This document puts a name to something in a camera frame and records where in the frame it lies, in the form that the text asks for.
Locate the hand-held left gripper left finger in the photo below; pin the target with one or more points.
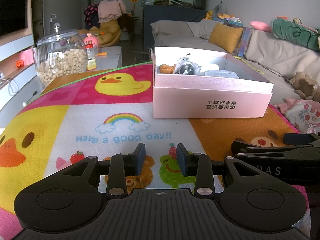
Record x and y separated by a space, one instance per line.
138 160

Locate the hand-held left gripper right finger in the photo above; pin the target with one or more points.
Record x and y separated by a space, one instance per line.
183 161

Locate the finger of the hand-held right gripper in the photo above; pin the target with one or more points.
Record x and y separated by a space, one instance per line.
297 138
275 151

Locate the pink cardboard box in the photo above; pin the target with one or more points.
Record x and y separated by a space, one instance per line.
212 92

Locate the white power adapter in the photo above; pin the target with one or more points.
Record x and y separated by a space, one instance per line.
222 74

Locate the black gadget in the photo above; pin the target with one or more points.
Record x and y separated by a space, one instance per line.
187 67

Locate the brown bear figure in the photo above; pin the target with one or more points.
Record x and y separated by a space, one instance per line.
167 68

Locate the floral pink blanket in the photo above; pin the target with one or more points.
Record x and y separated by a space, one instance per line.
302 112

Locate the brown teddy plush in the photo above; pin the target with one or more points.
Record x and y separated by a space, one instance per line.
303 85

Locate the cartoon printed play mat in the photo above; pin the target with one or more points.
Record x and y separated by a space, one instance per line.
100 110

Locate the beige covered sofa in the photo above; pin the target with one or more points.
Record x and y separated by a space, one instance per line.
275 57

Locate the yellow ribbon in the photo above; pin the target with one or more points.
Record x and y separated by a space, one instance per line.
252 66

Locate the white coffee table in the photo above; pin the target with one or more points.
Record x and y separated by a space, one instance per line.
110 60

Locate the green plush toy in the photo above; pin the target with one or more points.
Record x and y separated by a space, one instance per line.
292 31

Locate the red lid plastic jar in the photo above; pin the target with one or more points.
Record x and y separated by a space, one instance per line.
91 60

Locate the holographic gift box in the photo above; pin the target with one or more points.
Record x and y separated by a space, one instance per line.
245 41

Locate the orange small tool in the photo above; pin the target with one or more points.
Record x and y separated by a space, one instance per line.
102 54

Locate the pink plush toy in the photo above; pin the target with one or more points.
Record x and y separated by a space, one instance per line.
260 26

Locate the yellow cushion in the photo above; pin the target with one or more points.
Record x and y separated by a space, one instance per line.
225 37

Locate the glass jar of nuts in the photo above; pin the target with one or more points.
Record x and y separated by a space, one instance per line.
62 60

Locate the yellow beanbag chair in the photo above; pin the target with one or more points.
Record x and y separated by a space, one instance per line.
110 32

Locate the dark wooden chair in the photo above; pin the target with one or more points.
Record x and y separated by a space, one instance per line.
130 25

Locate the white media cabinet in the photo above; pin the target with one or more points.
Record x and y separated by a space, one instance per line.
15 85

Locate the dark blue cabinet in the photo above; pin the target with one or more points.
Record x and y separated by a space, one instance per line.
172 13

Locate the yellow plush toy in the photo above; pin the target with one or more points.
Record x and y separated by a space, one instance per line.
209 15

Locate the grey plush toy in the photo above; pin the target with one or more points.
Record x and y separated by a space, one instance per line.
222 8

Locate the orange pumpkin toy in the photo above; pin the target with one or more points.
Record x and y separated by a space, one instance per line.
20 64

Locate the black garment pink hearts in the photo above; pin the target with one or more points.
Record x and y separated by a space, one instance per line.
91 15

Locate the black television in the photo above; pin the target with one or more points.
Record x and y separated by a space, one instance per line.
12 5

